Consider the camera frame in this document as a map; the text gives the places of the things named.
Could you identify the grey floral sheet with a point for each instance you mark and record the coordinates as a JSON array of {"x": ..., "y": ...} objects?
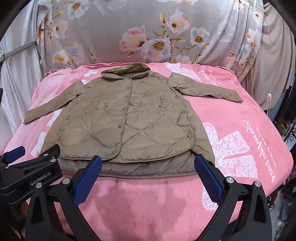
[{"x": 104, "y": 30}]

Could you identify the beige curtain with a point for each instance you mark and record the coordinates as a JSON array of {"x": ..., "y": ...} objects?
[{"x": 272, "y": 58}]

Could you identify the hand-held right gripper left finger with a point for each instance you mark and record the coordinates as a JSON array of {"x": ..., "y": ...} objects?
[{"x": 87, "y": 183}]

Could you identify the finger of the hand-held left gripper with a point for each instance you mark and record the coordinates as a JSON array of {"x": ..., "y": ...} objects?
[
  {"x": 44, "y": 157},
  {"x": 14, "y": 153}
]

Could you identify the pink printed blanket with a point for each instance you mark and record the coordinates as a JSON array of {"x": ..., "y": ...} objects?
[{"x": 143, "y": 208}]

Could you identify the white satin curtain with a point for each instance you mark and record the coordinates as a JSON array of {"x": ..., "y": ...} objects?
[{"x": 18, "y": 76}]

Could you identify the tan quilted jacket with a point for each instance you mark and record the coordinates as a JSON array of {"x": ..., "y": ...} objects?
[{"x": 115, "y": 115}]

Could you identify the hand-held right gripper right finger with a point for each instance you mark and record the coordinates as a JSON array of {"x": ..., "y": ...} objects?
[{"x": 208, "y": 183}]

